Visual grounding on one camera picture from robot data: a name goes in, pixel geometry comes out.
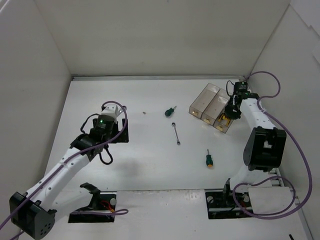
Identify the clear bin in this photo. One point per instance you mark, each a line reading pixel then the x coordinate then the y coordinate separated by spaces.
pixel 215 107
pixel 221 127
pixel 202 101

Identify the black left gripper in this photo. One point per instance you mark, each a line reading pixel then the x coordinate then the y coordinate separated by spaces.
pixel 123 135

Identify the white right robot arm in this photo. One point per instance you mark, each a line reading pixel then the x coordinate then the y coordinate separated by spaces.
pixel 264 149

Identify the stubby green screwdriver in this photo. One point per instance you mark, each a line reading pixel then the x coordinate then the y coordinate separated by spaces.
pixel 168 113

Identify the yellow pliers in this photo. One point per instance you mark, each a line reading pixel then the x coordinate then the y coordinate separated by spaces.
pixel 224 119

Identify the clear bin middle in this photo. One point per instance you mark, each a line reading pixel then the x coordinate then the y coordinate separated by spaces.
pixel 215 107

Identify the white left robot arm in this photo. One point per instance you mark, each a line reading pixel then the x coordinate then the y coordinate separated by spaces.
pixel 36 210

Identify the clear bin right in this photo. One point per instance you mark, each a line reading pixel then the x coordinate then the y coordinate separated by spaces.
pixel 221 127

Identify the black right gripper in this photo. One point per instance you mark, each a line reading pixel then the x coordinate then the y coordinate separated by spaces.
pixel 231 113

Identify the clear bin left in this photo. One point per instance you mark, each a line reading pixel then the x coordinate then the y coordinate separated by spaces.
pixel 202 101

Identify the green orange screwdriver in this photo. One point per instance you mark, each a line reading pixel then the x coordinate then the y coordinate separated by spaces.
pixel 208 159

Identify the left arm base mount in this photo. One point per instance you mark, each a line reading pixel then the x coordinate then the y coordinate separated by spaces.
pixel 105 203

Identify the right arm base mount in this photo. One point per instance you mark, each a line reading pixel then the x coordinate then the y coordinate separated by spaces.
pixel 222 208

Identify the large silver ratchet wrench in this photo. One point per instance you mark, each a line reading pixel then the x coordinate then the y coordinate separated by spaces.
pixel 124 108

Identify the small silver ratchet wrench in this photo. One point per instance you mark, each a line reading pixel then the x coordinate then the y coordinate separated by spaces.
pixel 173 124

